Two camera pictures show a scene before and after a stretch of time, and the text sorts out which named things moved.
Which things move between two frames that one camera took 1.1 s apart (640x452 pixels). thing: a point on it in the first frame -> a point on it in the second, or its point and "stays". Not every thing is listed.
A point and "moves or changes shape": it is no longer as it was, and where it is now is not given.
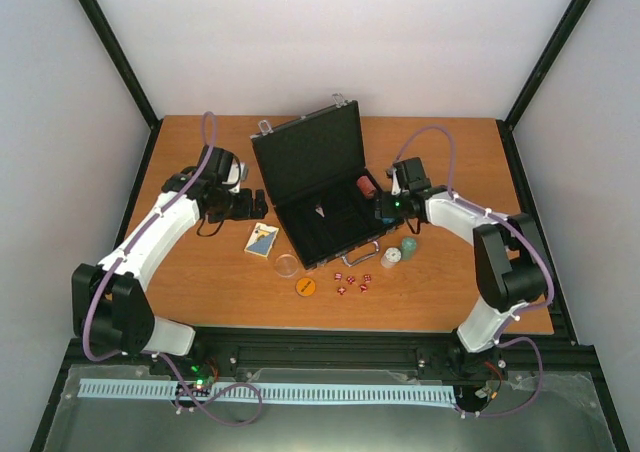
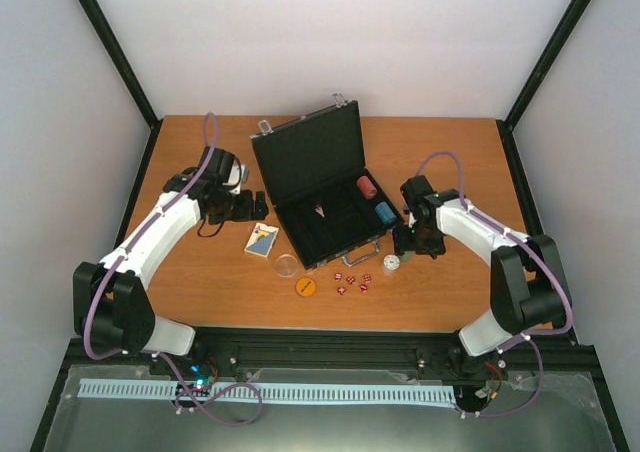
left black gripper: [261, 206] stays
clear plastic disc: [286, 265] stays
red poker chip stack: [367, 187] stays
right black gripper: [383, 209] -> [403, 243]
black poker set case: [315, 173] stays
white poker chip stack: [391, 257] moves or changes shape
